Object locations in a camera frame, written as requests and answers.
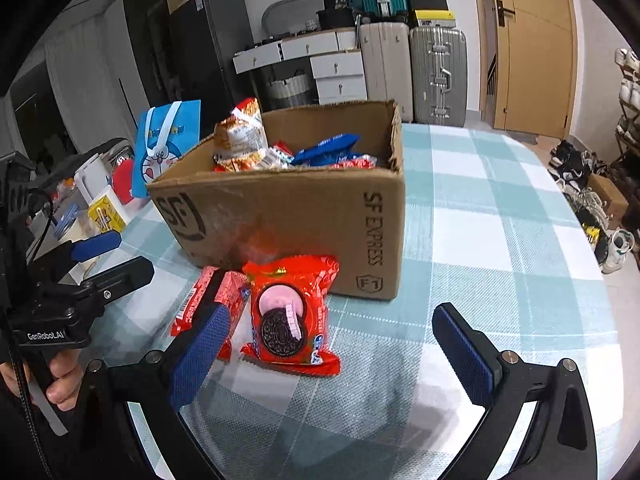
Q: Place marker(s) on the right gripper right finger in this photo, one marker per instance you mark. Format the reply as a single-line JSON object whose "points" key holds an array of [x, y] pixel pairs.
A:
{"points": [[559, 442]]}

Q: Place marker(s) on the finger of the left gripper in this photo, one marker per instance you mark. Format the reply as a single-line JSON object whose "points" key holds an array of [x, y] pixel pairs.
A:
{"points": [[54, 265], [95, 293]]}

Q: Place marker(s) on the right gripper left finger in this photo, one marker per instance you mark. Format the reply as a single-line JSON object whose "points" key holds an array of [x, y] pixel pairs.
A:
{"points": [[162, 382]]}

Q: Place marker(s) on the red wafer pack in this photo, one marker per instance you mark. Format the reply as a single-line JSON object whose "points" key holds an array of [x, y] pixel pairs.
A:
{"points": [[217, 287]]}

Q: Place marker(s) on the red Oreo snack bag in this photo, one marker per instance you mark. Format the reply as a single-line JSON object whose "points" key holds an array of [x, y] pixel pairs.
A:
{"points": [[289, 316]]}

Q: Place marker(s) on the orange noodle snack bag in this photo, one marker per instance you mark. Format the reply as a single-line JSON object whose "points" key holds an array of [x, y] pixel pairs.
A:
{"points": [[241, 144]]}

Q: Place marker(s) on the blue Oreo cookie pack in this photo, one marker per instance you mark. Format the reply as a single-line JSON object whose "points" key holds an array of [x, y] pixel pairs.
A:
{"points": [[327, 152]]}

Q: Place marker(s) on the red white balloon glue bag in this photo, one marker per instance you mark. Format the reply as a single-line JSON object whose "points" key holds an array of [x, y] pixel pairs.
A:
{"points": [[361, 161]]}

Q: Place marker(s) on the person's left hand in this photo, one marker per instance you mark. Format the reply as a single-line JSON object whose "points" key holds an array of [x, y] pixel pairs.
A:
{"points": [[67, 372]]}

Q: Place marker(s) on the yellow drink carton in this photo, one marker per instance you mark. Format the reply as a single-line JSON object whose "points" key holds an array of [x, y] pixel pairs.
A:
{"points": [[107, 212]]}

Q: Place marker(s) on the white kettle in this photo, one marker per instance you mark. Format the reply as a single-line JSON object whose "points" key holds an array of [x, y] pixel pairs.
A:
{"points": [[92, 177]]}

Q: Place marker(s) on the red packet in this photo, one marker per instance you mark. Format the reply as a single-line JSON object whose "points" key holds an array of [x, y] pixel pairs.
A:
{"points": [[122, 181]]}

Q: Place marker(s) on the brown SF cardboard box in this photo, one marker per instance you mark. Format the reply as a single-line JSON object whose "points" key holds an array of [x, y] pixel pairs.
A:
{"points": [[355, 215]]}

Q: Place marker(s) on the blue Doraemon tote bag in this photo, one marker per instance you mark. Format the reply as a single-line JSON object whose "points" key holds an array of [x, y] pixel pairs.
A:
{"points": [[164, 135]]}

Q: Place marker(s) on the white sneaker on floor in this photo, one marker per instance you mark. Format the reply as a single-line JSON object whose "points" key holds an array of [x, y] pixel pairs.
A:
{"points": [[620, 246]]}

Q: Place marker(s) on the checkered teal tablecloth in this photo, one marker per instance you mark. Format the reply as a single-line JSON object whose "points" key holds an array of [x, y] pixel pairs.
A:
{"points": [[487, 231]]}

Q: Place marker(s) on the small cardboard box on floor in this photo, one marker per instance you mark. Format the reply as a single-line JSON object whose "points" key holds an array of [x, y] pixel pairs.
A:
{"points": [[614, 203]]}

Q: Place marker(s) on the black refrigerator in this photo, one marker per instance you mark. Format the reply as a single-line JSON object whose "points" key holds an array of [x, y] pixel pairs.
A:
{"points": [[207, 34]]}

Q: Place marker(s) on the woven laundry basket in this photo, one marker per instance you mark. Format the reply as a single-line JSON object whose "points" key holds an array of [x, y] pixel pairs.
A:
{"points": [[291, 92]]}

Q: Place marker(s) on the shoe rack with shoes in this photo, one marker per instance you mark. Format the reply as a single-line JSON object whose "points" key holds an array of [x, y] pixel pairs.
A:
{"points": [[627, 128]]}

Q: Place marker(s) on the white drawer desk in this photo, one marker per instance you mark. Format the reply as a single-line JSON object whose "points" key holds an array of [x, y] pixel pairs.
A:
{"points": [[332, 59]]}

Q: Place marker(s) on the oval mirror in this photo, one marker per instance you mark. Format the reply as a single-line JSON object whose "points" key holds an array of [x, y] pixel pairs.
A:
{"points": [[291, 17]]}

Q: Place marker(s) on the wooden door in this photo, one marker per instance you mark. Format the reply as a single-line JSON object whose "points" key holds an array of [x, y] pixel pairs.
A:
{"points": [[531, 77]]}

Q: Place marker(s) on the beige hard suitcase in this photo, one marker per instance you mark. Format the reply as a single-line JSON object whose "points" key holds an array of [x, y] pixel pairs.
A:
{"points": [[387, 64]]}

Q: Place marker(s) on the silver hard suitcase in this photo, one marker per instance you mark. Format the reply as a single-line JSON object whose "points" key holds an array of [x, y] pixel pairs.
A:
{"points": [[439, 62]]}

